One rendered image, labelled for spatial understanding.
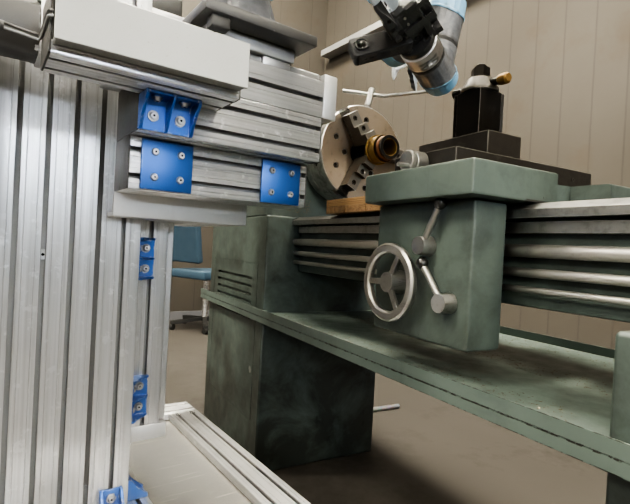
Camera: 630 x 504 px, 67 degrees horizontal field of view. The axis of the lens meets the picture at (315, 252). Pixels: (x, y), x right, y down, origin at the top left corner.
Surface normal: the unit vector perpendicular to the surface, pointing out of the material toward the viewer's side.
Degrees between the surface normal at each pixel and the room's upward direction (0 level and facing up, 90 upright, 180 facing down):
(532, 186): 90
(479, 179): 90
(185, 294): 90
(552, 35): 90
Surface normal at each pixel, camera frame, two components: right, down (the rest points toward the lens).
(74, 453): 0.58, 0.04
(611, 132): -0.81, -0.04
